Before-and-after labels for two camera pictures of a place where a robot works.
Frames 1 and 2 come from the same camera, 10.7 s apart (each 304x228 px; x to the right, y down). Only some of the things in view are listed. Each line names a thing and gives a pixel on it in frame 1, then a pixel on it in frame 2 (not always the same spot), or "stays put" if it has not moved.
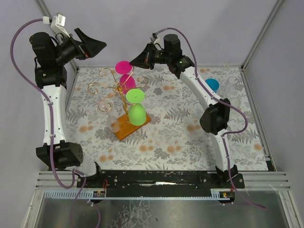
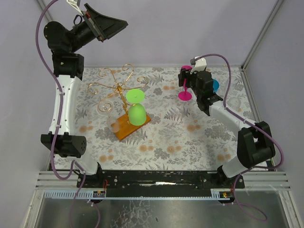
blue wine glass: x=213 y=83 stays put
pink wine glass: x=127 y=81 -> x=185 y=95
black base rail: x=161 y=184 stays put
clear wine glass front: x=106 y=107 stays put
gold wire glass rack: x=126 y=129 stays put
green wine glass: x=137 y=113 stays put
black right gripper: x=149 y=57 -> x=181 y=77
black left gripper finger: x=90 y=46 -> x=102 y=25
